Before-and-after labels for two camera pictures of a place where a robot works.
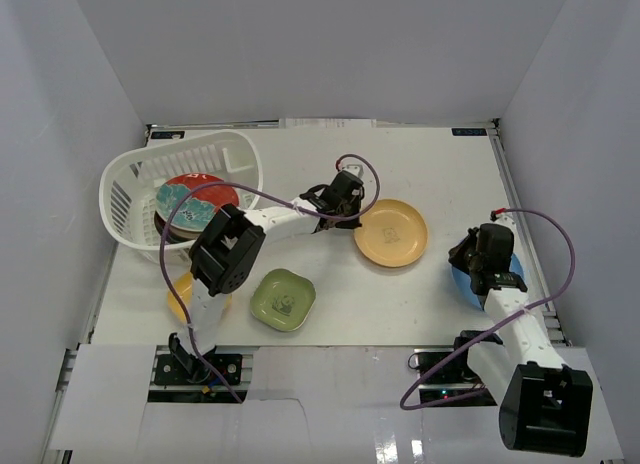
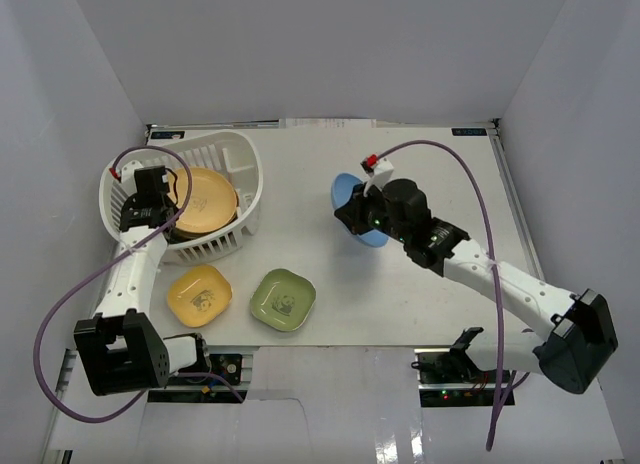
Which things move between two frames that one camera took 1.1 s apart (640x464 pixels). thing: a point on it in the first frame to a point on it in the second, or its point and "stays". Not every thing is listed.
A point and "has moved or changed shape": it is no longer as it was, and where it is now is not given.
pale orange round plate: (392, 233) has moved or changed shape
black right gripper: (456, 255) to (352, 213)
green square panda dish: (283, 299) stays
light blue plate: (463, 281) to (341, 192)
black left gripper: (350, 204) to (151, 216)
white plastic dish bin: (130, 185) stays
